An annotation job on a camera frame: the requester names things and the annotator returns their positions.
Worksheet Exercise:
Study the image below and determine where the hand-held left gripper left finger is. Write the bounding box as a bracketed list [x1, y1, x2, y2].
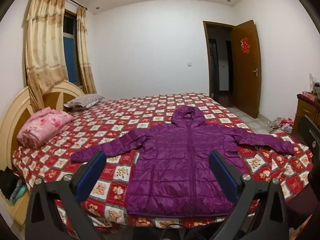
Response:
[25, 151, 108, 240]

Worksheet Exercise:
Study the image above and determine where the pink floral folded blanket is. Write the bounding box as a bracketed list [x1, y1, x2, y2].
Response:
[17, 107, 75, 147]

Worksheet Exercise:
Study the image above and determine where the brown wooden door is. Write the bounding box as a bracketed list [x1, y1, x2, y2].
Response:
[230, 20, 262, 118]

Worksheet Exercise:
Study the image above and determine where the black bag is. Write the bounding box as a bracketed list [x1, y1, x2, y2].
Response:
[0, 167, 20, 200]

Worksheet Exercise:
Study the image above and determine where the teal cloth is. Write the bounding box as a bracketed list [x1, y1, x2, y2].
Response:
[10, 180, 27, 203]

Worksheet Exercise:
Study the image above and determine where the wide beige floral curtain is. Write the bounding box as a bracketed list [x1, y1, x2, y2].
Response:
[25, 0, 69, 105]

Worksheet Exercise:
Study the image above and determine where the brown wooden cabinet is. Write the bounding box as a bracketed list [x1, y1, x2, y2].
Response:
[294, 94, 320, 135]

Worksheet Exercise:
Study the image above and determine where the black cable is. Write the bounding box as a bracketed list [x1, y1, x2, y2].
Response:
[160, 222, 200, 240]

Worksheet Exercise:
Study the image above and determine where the bed with red patterned sheet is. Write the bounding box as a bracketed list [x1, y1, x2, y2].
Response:
[12, 92, 314, 230]

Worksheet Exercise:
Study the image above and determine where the purple hooded puffer jacket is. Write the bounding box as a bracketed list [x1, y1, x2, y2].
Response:
[71, 106, 295, 216]

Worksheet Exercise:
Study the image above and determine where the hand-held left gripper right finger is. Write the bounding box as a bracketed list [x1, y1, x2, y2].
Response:
[209, 151, 294, 240]

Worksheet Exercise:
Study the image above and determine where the brown door frame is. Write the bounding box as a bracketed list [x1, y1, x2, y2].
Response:
[203, 20, 237, 107]

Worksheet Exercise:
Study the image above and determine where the pile of clothes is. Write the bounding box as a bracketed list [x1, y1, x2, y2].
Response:
[269, 117, 295, 133]

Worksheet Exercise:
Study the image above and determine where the cream wooden headboard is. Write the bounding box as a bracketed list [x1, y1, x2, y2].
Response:
[0, 84, 85, 173]

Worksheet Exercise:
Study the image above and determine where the window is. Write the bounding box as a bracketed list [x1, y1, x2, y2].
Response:
[62, 9, 82, 85]

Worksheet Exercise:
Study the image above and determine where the striped pillow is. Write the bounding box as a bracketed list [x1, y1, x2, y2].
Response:
[64, 94, 105, 110]

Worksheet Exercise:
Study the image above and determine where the narrow beige floral curtain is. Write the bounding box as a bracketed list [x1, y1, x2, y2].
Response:
[76, 5, 97, 95]

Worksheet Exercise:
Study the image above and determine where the red paper door decoration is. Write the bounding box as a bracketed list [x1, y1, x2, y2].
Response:
[240, 37, 251, 53]

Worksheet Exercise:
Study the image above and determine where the cream wooden nightstand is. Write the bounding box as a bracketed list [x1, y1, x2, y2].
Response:
[0, 180, 33, 228]

